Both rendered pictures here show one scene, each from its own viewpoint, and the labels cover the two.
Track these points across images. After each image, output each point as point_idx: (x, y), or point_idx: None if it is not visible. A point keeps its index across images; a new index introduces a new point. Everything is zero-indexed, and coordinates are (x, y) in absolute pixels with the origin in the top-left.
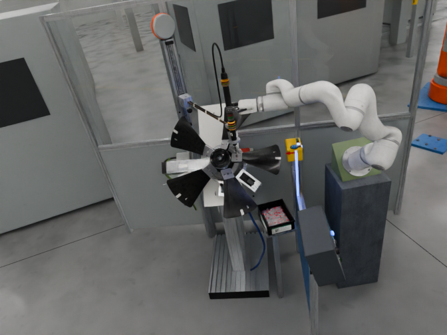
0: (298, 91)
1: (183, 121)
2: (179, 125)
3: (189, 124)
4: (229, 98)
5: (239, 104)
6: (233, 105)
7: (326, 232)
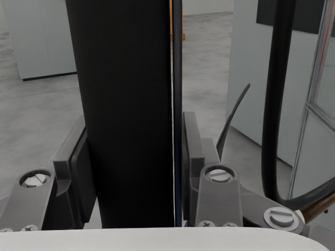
0: None
1: (237, 101)
2: (232, 110)
3: (227, 123)
4: (70, 18)
5: (42, 248)
6: (190, 194)
7: None
